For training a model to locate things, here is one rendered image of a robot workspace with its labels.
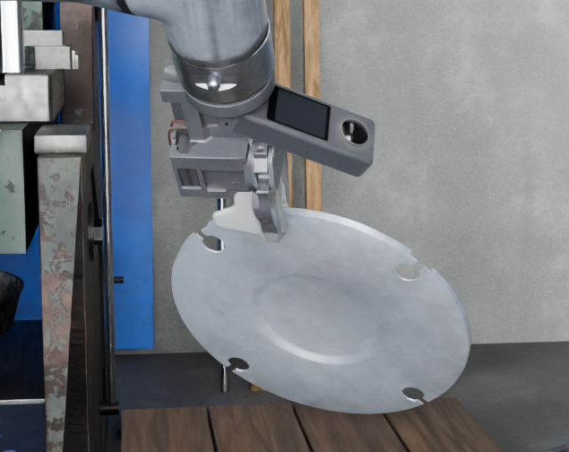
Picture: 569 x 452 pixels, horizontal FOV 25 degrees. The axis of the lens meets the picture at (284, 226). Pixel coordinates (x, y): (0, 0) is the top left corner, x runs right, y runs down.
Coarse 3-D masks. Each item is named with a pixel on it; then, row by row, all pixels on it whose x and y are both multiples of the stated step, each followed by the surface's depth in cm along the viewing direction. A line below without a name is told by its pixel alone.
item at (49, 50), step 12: (24, 36) 171; (36, 36) 171; (48, 36) 171; (60, 36) 171; (36, 48) 170; (48, 48) 170; (60, 48) 171; (72, 48) 171; (36, 60) 170; (48, 60) 171; (60, 60) 171; (72, 60) 171
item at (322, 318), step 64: (192, 256) 121; (256, 256) 118; (320, 256) 116; (384, 256) 113; (192, 320) 128; (256, 320) 125; (320, 320) 123; (384, 320) 120; (448, 320) 117; (256, 384) 133; (320, 384) 130; (384, 384) 127; (448, 384) 124
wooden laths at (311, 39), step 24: (288, 0) 268; (312, 0) 268; (288, 24) 269; (312, 24) 268; (288, 48) 269; (312, 48) 268; (288, 72) 269; (312, 72) 268; (312, 96) 269; (312, 168) 269; (312, 192) 269
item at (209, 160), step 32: (160, 96) 99; (192, 96) 98; (256, 96) 97; (192, 128) 102; (224, 128) 102; (192, 160) 102; (224, 160) 102; (256, 160) 102; (192, 192) 106; (224, 192) 106
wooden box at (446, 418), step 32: (128, 416) 141; (160, 416) 141; (192, 416) 141; (224, 416) 141; (256, 416) 141; (288, 416) 141; (320, 416) 141; (352, 416) 141; (384, 416) 142; (416, 416) 141; (448, 416) 141; (128, 448) 130; (160, 448) 130; (192, 448) 130; (224, 448) 130; (256, 448) 130; (288, 448) 130; (320, 448) 130; (352, 448) 130; (384, 448) 130; (416, 448) 130; (448, 448) 130; (480, 448) 130
